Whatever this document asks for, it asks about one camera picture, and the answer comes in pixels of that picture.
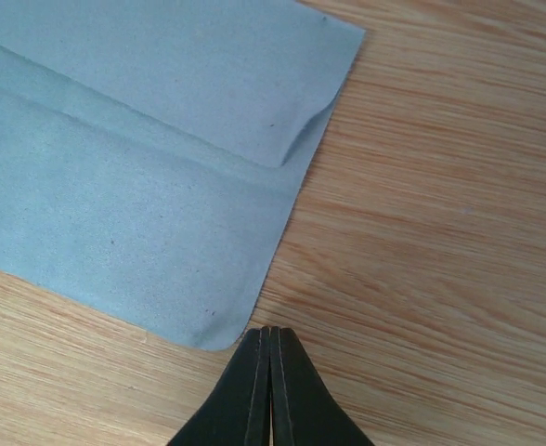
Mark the light blue cleaning cloth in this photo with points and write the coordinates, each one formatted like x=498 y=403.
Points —
x=151 y=151

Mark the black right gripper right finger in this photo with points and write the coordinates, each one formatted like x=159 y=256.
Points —
x=303 y=410

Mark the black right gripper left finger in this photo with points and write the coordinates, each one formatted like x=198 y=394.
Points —
x=237 y=412

